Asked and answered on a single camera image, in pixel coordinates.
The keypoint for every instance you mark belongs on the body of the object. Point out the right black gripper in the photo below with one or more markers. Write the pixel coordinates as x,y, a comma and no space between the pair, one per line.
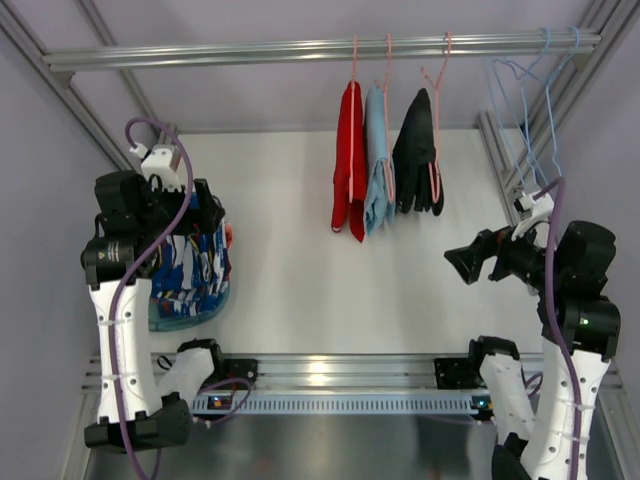
498,255

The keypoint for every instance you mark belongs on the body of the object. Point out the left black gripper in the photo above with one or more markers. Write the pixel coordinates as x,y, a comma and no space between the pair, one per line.
201,206

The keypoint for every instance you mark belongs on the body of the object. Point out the red trousers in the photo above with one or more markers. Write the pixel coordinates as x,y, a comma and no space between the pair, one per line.
350,174

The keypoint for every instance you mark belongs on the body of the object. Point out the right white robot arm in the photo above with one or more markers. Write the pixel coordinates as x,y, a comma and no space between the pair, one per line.
580,331

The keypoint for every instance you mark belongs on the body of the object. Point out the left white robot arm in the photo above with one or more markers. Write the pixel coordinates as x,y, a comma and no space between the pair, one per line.
137,412

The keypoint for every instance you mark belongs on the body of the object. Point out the light blue trousers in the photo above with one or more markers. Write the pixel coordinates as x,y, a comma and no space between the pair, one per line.
379,203

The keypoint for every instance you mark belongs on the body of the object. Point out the pink hanger of blue trousers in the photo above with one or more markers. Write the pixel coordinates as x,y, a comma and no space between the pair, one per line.
388,125

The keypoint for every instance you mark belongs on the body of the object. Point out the pink hanger of black trousers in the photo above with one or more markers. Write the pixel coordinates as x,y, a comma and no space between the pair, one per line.
437,125

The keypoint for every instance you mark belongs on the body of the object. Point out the blue white patterned clothes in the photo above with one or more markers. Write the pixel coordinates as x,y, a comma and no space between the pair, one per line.
195,270

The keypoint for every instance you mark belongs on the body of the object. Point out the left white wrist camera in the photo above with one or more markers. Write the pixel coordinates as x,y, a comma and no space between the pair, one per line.
159,165

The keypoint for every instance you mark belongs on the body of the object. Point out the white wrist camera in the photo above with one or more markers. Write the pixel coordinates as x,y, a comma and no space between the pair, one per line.
159,165
533,208

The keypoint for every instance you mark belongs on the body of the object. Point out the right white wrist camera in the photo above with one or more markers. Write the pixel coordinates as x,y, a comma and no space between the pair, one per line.
533,208

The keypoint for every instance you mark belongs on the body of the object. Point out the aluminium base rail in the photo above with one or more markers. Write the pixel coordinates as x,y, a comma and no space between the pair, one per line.
353,372

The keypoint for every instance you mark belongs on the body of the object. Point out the aluminium hanging rail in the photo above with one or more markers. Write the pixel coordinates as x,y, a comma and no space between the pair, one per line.
581,41

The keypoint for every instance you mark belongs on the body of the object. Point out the slotted grey cable duct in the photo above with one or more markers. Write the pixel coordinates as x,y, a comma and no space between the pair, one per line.
343,404

